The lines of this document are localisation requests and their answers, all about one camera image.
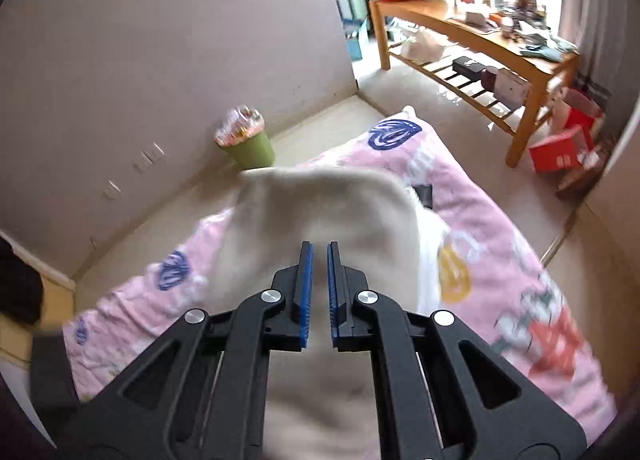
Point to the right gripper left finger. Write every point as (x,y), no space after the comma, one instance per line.
(199,391)

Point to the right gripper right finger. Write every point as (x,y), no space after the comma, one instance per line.
(441,392)

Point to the beige zip hoodie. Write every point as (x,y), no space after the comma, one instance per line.
(320,402)

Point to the white folded garment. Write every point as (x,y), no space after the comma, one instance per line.
(432,234)

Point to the green trash bin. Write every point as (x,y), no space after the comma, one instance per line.
(242,135)

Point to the red shopping bag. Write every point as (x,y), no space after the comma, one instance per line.
(574,125)

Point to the white box on shelf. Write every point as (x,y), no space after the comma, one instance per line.
(510,89)

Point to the black box on shelf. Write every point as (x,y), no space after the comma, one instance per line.
(468,67)

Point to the wooden bench table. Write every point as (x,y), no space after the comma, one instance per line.
(491,49)

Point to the grey window curtain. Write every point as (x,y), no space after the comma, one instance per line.
(606,34)

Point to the white wall sockets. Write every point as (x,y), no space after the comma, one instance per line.
(139,165)

